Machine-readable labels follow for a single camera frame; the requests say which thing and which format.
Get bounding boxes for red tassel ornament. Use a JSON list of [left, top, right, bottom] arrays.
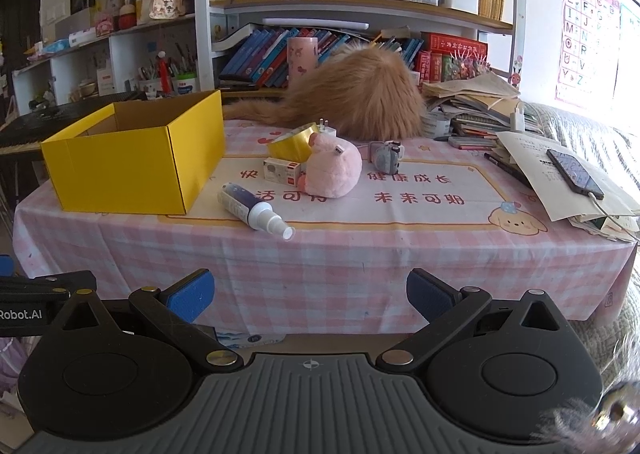
[[156, 51, 169, 97]]

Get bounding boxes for black keyboard piano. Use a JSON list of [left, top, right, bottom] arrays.
[[0, 91, 148, 155]]

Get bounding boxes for pink checked cloth desktop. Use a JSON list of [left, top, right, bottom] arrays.
[[12, 118, 638, 335]]

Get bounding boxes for black pen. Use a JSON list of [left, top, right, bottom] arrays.
[[482, 152, 534, 189]]

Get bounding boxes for red boxed book set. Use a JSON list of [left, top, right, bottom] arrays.
[[420, 32, 489, 83]]

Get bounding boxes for white spray bottle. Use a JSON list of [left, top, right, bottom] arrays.
[[217, 182, 297, 241]]

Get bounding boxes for pile of books and papers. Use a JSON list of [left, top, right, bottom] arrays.
[[420, 71, 546, 151]]

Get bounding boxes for black smartphone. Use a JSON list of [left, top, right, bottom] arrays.
[[546, 148, 605, 201]]

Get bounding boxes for low white cabinet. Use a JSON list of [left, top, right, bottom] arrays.
[[11, 14, 201, 115]]

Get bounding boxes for white bookshelf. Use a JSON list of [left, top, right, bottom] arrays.
[[192, 0, 526, 95]]

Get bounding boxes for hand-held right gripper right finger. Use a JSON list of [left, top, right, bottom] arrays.
[[376, 268, 571, 370]]

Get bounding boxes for purple cloth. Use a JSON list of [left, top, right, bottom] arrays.
[[0, 336, 36, 400]]

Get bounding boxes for yellow tape roll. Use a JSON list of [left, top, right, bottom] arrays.
[[267, 123, 323, 161]]

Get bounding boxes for grey fluffy pompom charm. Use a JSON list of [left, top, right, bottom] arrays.
[[530, 381, 640, 454]]

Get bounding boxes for printed desk mat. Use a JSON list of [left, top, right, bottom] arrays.
[[159, 120, 551, 235]]

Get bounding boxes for loose white paper sheets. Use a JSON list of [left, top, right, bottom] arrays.
[[495, 131, 640, 245]]

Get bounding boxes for alphabet wall poster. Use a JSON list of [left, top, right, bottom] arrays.
[[555, 0, 623, 107]]

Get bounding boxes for grey purple toy car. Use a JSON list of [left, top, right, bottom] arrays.
[[369, 140, 405, 173]]

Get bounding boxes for pink plush toy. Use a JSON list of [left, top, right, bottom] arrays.
[[300, 131, 363, 198]]

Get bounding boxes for yellow cardboard box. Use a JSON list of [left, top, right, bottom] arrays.
[[40, 90, 227, 215]]

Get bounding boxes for row of blue books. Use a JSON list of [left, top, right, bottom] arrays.
[[220, 26, 426, 88]]

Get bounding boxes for fluffy orange cat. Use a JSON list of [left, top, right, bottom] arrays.
[[222, 44, 426, 141]]

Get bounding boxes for white charging cable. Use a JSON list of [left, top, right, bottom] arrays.
[[585, 191, 640, 227]]

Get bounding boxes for pink printed cup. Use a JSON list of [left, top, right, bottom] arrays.
[[286, 37, 319, 80]]

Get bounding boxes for small white box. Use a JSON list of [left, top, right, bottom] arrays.
[[262, 156, 306, 185]]

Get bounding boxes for blue white packet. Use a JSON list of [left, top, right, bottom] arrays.
[[215, 331, 287, 350]]

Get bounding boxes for white pen cup green rim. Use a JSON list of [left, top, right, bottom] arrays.
[[172, 74, 200, 95]]

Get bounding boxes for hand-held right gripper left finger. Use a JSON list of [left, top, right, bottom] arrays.
[[62, 270, 240, 370]]

